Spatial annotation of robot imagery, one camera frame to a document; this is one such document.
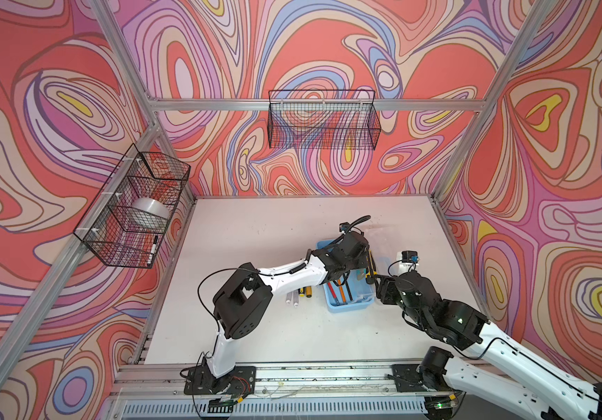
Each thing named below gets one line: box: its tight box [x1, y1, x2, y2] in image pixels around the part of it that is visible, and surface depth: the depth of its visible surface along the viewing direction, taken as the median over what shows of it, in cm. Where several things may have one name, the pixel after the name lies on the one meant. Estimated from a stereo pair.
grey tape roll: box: [130, 197, 172, 228], surface depth 74 cm
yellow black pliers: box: [365, 250, 378, 285], surface depth 88 cm
